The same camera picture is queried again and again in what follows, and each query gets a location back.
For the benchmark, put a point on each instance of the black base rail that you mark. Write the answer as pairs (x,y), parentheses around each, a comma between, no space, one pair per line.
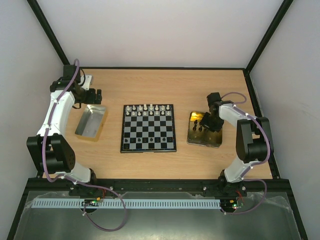
(205,188)

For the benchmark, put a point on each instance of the silver gold tin lid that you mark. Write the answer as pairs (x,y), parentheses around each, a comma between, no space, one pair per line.
(91,123)

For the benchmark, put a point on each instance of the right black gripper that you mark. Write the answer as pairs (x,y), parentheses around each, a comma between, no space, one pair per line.
(208,121)

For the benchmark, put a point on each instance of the white slotted cable duct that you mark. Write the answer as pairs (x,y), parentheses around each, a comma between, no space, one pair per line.
(63,203)

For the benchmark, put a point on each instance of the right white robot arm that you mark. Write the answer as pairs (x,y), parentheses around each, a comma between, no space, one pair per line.
(253,144)

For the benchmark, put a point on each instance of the black silver chess board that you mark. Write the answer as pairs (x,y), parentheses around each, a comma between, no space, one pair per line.
(153,121)

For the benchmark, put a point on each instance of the gold tin with black pieces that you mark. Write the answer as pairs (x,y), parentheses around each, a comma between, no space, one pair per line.
(201,136)

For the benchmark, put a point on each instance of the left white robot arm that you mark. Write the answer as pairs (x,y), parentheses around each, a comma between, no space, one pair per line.
(51,153)

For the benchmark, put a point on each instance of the black aluminium frame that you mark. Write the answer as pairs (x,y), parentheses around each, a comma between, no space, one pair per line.
(167,75)

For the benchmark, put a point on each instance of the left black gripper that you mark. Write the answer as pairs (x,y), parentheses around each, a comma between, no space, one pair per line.
(91,100)

